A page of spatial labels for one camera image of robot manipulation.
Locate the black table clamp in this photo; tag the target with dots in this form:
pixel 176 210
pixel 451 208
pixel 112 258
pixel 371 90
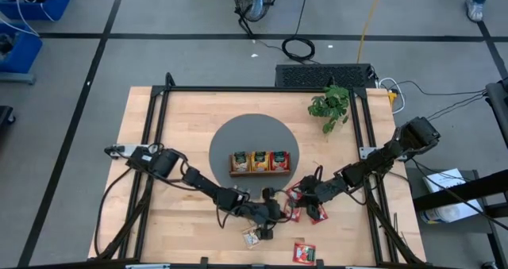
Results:
pixel 204 262
pixel 319 263

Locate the black metal beam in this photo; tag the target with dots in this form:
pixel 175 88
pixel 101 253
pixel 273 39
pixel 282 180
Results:
pixel 460 189

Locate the person's foot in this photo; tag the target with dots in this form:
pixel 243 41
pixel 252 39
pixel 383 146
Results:
pixel 474 11

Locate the orange mango tea packet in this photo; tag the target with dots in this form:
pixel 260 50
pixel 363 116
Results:
pixel 260 161

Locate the black floor fan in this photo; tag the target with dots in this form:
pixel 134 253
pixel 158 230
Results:
pixel 254 3

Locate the blue plastic bin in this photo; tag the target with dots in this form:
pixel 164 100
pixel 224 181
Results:
pixel 24 51
pixel 51 7

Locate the thin dark rod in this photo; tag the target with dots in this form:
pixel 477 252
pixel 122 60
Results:
pixel 395 223

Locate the grey metal base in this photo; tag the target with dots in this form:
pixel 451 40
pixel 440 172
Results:
pixel 16 78

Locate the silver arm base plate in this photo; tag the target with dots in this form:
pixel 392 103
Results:
pixel 367 152
pixel 119 148

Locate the wooden three-compartment tray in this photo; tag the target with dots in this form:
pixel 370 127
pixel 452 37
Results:
pixel 260 174

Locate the potted green plant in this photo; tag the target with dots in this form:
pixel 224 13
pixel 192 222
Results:
pixel 331 104

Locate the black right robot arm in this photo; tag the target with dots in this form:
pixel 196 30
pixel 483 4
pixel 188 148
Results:
pixel 381 158

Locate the grey metal cart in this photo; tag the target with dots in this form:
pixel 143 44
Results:
pixel 444 231

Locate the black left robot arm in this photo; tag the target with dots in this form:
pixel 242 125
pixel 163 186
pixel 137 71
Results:
pixel 202 181

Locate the black vented computer case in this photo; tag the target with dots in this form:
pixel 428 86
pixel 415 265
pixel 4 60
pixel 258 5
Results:
pixel 321 76

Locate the white printed booklet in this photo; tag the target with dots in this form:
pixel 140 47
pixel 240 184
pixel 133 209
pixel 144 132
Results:
pixel 452 213

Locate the round grey woven placemat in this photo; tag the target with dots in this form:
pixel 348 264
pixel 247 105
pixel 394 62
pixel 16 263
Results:
pixel 254 134

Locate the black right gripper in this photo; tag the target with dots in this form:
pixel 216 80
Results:
pixel 321 189

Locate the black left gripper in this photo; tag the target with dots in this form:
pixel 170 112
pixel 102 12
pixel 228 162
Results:
pixel 268 213

